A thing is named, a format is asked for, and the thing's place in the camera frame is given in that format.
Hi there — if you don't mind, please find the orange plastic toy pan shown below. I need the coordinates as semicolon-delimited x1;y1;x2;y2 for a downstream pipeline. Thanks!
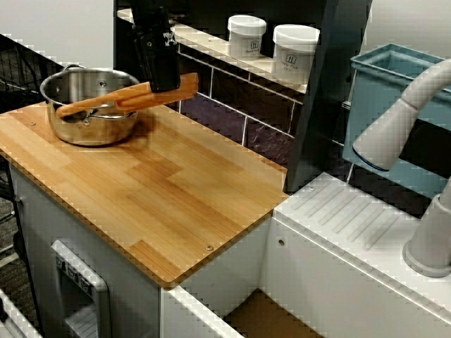
56;73;199;119

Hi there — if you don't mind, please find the stainless steel pot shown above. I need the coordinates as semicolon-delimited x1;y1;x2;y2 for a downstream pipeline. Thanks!
39;64;142;147

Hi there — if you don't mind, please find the teal plastic bin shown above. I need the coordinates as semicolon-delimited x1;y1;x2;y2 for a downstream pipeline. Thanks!
343;42;451;200

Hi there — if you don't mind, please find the dark grey upright panel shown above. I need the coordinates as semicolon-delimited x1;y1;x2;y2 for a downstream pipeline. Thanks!
285;0;373;194
113;0;142;77

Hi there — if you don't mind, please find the aluminium frame rail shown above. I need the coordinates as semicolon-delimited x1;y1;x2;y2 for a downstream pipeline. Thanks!
0;288;42;338

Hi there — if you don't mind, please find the white lidded spice jar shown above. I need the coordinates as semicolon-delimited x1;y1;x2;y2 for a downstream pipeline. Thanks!
272;23;321;85
227;15;268;61

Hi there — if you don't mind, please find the dark tiled backsplash shelf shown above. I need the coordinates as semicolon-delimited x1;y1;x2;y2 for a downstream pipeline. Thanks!
118;8;309;166

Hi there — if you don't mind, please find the grey toy faucet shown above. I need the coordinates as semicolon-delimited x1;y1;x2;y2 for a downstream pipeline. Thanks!
352;58;451;279

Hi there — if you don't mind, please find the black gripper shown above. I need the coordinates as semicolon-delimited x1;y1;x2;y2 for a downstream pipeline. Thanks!
130;6;181;93

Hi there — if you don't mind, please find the black mesh crate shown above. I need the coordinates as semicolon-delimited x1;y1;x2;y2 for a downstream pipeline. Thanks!
0;33;68;113

